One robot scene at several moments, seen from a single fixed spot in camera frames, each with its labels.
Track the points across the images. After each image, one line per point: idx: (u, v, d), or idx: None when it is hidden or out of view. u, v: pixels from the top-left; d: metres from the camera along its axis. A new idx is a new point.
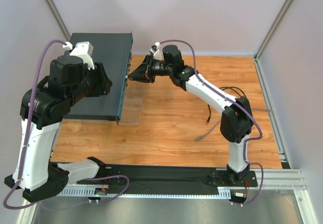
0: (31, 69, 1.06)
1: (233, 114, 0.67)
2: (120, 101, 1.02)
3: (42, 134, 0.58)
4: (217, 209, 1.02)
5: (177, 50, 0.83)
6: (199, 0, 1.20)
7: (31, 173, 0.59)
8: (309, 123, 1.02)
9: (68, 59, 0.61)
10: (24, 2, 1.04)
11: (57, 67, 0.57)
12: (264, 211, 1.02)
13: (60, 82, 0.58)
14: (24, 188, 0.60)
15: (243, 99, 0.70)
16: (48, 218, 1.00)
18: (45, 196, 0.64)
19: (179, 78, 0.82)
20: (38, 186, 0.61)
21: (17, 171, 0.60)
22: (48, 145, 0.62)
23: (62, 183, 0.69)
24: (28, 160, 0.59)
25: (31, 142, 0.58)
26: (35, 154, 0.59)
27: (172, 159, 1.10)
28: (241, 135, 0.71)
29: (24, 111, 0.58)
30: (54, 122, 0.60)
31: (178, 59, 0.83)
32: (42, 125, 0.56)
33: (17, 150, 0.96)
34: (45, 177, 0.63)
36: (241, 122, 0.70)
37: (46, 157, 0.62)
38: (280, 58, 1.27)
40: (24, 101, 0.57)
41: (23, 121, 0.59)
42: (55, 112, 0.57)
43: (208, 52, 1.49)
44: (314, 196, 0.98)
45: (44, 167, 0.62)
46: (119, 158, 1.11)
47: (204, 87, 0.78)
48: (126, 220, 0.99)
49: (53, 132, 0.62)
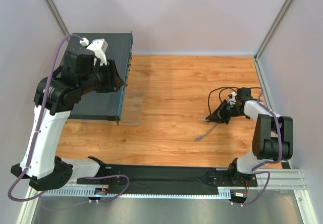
0: (31, 69, 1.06)
1: (268, 122, 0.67)
2: (120, 101, 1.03)
3: (54, 120, 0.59)
4: (217, 210, 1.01)
5: (248, 88, 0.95)
6: None
7: (40, 160, 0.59)
8: (310, 123, 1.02)
9: (82, 51, 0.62)
10: (25, 1, 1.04)
11: (70, 57, 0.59)
12: (264, 212, 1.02)
13: (73, 72, 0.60)
14: (32, 176, 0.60)
15: (288, 122, 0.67)
16: (48, 218, 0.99)
18: (49, 187, 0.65)
19: (243, 101, 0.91)
20: (44, 176, 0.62)
21: (26, 159, 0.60)
22: (58, 134, 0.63)
23: (66, 176, 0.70)
24: (38, 146, 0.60)
25: (42, 128, 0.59)
26: (46, 140, 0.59)
27: (172, 158, 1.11)
28: (268, 152, 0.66)
29: (39, 98, 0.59)
30: (67, 110, 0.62)
31: (247, 93, 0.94)
32: (55, 111, 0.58)
33: (17, 150, 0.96)
34: (51, 167, 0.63)
36: (275, 142, 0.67)
37: (55, 146, 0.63)
38: (280, 58, 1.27)
40: (39, 89, 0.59)
41: (37, 108, 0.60)
42: (68, 99, 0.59)
43: (208, 52, 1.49)
44: (314, 196, 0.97)
45: (52, 156, 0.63)
46: (120, 158, 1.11)
47: (259, 105, 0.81)
48: (126, 220, 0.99)
49: (63, 121, 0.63)
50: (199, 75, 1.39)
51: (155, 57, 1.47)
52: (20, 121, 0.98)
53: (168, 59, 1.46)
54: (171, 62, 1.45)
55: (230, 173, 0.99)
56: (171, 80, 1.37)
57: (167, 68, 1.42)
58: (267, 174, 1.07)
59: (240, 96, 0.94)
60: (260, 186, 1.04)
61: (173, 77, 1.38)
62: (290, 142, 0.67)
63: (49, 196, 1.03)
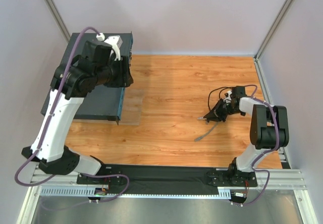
0: (31, 68, 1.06)
1: (262, 111, 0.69)
2: (120, 101, 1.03)
3: (68, 105, 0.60)
4: (216, 210, 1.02)
5: (242, 87, 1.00)
6: None
7: (51, 144, 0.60)
8: (310, 123, 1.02)
9: (100, 43, 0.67)
10: (25, 0, 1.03)
11: (91, 47, 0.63)
12: (265, 212, 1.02)
13: (91, 61, 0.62)
14: (41, 159, 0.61)
15: (282, 111, 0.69)
16: (48, 218, 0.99)
18: (56, 172, 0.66)
19: (237, 98, 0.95)
20: (54, 160, 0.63)
21: (38, 141, 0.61)
22: (70, 119, 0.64)
23: (73, 163, 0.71)
24: (51, 129, 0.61)
25: (56, 112, 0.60)
26: (58, 124, 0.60)
27: (172, 158, 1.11)
28: (266, 140, 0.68)
29: (55, 82, 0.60)
30: (80, 98, 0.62)
31: (241, 91, 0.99)
32: (70, 95, 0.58)
33: (17, 150, 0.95)
34: (61, 152, 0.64)
36: (272, 129, 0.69)
37: (65, 131, 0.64)
38: (280, 58, 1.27)
40: (56, 73, 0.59)
41: (52, 92, 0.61)
42: (84, 85, 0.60)
43: (207, 52, 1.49)
44: (314, 196, 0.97)
45: (62, 141, 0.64)
46: (120, 158, 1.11)
47: (253, 98, 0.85)
48: (126, 220, 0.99)
49: (77, 108, 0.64)
50: (199, 75, 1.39)
51: (155, 57, 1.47)
52: (20, 122, 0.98)
53: (168, 59, 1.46)
54: (171, 62, 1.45)
55: (230, 173, 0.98)
56: (172, 80, 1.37)
57: (167, 68, 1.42)
58: (266, 174, 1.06)
59: (235, 94, 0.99)
60: (260, 186, 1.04)
61: (173, 77, 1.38)
62: (286, 129, 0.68)
63: (49, 196, 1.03)
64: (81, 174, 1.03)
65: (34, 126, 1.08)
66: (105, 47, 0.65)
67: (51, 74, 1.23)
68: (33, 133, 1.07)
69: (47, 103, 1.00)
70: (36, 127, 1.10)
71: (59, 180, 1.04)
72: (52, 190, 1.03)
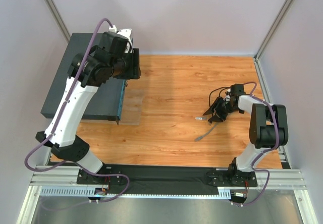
0: (31, 69, 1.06)
1: (262, 110, 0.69)
2: (120, 101, 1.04)
3: (84, 94, 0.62)
4: (216, 210, 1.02)
5: (240, 85, 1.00)
6: None
7: (64, 129, 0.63)
8: (310, 123, 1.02)
9: (118, 35, 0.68)
10: (25, 0, 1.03)
11: (108, 38, 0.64)
12: (264, 211, 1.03)
13: (107, 52, 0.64)
14: (54, 143, 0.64)
15: (281, 110, 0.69)
16: (48, 218, 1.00)
18: (67, 158, 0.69)
19: (237, 96, 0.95)
20: (65, 145, 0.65)
21: (52, 126, 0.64)
22: (83, 108, 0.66)
23: (83, 151, 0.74)
24: (65, 115, 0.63)
25: (71, 99, 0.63)
26: (72, 111, 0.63)
27: (172, 158, 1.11)
28: (266, 140, 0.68)
29: (72, 70, 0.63)
30: (96, 86, 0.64)
31: (240, 89, 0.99)
32: (86, 84, 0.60)
33: (17, 150, 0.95)
34: (72, 138, 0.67)
36: (272, 128, 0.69)
37: (78, 118, 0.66)
38: (281, 58, 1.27)
40: (73, 61, 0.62)
41: (69, 79, 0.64)
42: (99, 74, 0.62)
43: (208, 52, 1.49)
44: (314, 196, 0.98)
45: (74, 128, 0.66)
46: (120, 158, 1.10)
47: (253, 97, 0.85)
48: (126, 220, 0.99)
49: (91, 97, 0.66)
50: (199, 75, 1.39)
51: (155, 57, 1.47)
52: (20, 122, 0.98)
53: (169, 59, 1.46)
54: (171, 62, 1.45)
55: (230, 173, 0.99)
56: (172, 80, 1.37)
57: (167, 68, 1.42)
58: (266, 174, 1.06)
59: (233, 92, 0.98)
60: (260, 186, 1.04)
61: (173, 77, 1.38)
62: (285, 128, 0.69)
63: (49, 196, 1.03)
64: (80, 174, 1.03)
65: (34, 126, 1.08)
66: (123, 38, 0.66)
67: (51, 74, 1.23)
68: (33, 133, 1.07)
69: (47, 104, 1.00)
70: (36, 127, 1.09)
71: (60, 180, 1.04)
72: (52, 190, 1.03)
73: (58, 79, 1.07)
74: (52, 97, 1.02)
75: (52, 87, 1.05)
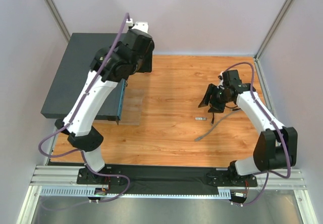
0: (31, 69, 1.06)
1: (273, 141, 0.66)
2: (120, 101, 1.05)
3: (103, 88, 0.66)
4: (216, 210, 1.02)
5: (235, 72, 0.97)
6: None
7: (82, 119, 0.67)
8: (310, 123, 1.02)
9: (143, 32, 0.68)
10: (25, 0, 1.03)
11: (133, 36, 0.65)
12: (264, 211, 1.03)
13: (130, 49, 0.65)
14: (70, 132, 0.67)
15: (291, 132, 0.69)
16: (49, 218, 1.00)
18: (81, 148, 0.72)
19: (233, 88, 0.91)
20: (81, 135, 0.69)
21: (70, 115, 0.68)
22: (101, 101, 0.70)
23: (97, 142, 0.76)
24: (84, 106, 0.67)
25: (91, 92, 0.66)
26: (91, 103, 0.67)
27: (172, 158, 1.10)
28: (273, 166, 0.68)
29: (95, 64, 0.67)
30: (116, 81, 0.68)
31: (234, 76, 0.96)
32: (106, 78, 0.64)
33: (17, 150, 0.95)
34: (88, 129, 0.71)
36: (280, 154, 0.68)
37: (96, 110, 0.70)
38: (281, 58, 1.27)
40: (97, 55, 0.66)
41: (91, 72, 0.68)
42: (120, 71, 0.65)
43: (208, 52, 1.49)
44: (315, 197, 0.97)
45: (91, 119, 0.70)
46: (120, 158, 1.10)
47: (256, 104, 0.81)
48: (126, 220, 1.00)
49: (109, 92, 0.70)
50: (199, 75, 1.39)
51: (155, 57, 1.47)
52: (20, 122, 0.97)
53: (169, 58, 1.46)
54: (171, 62, 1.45)
55: (230, 174, 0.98)
56: (172, 80, 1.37)
57: (167, 68, 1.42)
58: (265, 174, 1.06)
59: (228, 81, 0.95)
60: (260, 186, 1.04)
61: (173, 77, 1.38)
62: (293, 155, 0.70)
63: (49, 196, 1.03)
64: (81, 174, 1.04)
65: (34, 126, 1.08)
66: (147, 38, 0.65)
67: (51, 74, 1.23)
68: (33, 134, 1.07)
69: (47, 104, 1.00)
70: (36, 127, 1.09)
71: (60, 180, 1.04)
72: (52, 190, 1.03)
73: (58, 79, 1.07)
74: (52, 98, 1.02)
75: (52, 87, 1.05)
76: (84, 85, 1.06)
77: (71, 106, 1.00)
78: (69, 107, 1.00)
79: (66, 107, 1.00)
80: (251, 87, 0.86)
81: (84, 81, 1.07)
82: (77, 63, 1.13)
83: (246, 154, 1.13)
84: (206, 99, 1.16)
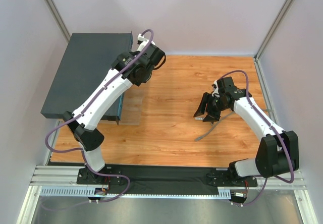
0: (32, 69, 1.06)
1: (274, 146, 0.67)
2: (120, 101, 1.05)
3: (120, 86, 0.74)
4: (216, 210, 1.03)
5: (229, 78, 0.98)
6: None
7: (95, 112, 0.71)
8: (310, 122, 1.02)
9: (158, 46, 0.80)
10: (25, 0, 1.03)
11: (152, 47, 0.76)
12: (264, 211, 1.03)
13: (148, 58, 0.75)
14: (80, 123, 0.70)
15: (292, 135, 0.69)
16: (49, 219, 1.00)
18: (83, 144, 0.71)
19: (229, 95, 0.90)
20: (89, 128, 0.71)
21: (83, 107, 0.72)
22: (114, 98, 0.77)
23: (98, 141, 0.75)
24: (98, 100, 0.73)
25: (109, 87, 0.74)
26: (106, 98, 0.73)
27: (172, 159, 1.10)
28: (278, 171, 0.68)
29: (116, 63, 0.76)
30: (131, 82, 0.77)
31: (229, 83, 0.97)
32: (126, 77, 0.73)
33: (17, 150, 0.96)
34: (96, 124, 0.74)
36: (283, 159, 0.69)
37: (107, 107, 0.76)
38: (281, 58, 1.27)
40: (119, 57, 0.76)
41: (111, 70, 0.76)
42: (138, 73, 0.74)
43: (207, 52, 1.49)
44: (314, 197, 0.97)
45: (101, 114, 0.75)
46: (120, 159, 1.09)
47: (253, 110, 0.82)
48: (126, 220, 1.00)
49: (122, 92, 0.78)
50: (199, 75, 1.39)
51: None
52: (20, 122, 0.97)
53: (169, 58, 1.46)
54: (171, 62, 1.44)
55: (230, 175, 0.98)
56: (172, 80, 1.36)
57: (167, 68, 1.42)
58: None
59: (223, 88, 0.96)
60: (260, 186, 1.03)
61: (173, 77, 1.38)
62: (297, 159, 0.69)
63: (49, 196, 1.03)
64: (81, 174, 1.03)
65: (34, 127, 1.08)
66: (161, 51, 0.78)
67: (51, 74, 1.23)
68: (33, 134, 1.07)
69: (47, 104, 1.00)
70: (36, 128, 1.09)
71: (60, 180, 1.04)
72: (52, 190, 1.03)
73: (58, 79, 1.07)
74: (52, 98, 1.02)
75: (52, 87, 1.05)
76: (84, 85, 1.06)
77: (71, 106, 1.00)
78: (69, 107, 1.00)
79: (66, 107, 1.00)
80: (247, 93, 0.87)
81: (84, 81, 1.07)
82: (77, 63, 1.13)
83: (246, 154, 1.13)
84: (202, 107, 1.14)
